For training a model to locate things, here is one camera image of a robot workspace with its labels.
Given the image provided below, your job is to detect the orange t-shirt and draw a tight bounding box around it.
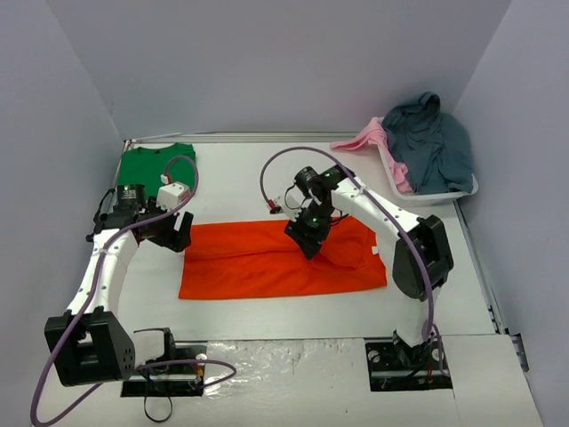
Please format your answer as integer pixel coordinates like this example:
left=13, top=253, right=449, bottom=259
left=178, top=218, right=388, bottom=301

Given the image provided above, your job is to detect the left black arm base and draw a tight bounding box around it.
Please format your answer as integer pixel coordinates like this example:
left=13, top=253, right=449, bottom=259
left=120, top=340, right=210, bottom=398

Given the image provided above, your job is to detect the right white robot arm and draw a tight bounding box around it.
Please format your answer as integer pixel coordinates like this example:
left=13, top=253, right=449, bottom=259
left=270, top=165, right=454, bottom=367

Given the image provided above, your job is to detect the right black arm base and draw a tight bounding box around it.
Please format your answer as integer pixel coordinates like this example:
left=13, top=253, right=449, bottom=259
left=365, top=338, right=453, bottom=392

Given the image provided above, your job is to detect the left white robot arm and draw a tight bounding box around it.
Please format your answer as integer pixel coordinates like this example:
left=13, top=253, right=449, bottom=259
left=44, top=182, right=194, bottom=387

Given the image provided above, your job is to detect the green folded t-shirt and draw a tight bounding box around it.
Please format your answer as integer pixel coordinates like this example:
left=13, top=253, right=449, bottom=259
left=117, top=143, right=197, bottom=197

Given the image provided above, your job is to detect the pink t-shirt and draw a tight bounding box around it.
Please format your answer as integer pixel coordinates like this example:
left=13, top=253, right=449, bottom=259
left=330, top=117, right=413, bottom=193

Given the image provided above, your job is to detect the white plastic basket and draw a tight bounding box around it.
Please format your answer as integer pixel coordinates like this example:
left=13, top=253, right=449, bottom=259
left=378, top=147, right=479, bottom=207

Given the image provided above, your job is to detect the blue-grey t-shirt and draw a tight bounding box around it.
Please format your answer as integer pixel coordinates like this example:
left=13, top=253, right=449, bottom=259
left=382, top=92, right=474, bottom=195

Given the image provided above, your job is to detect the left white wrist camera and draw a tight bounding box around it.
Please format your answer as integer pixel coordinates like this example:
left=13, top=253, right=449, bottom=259
left=156, top=173, right=192, bottom=211

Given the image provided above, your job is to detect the black cable loop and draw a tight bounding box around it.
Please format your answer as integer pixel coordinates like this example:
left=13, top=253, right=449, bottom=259
left=141, top=393, right=174, bottom=422

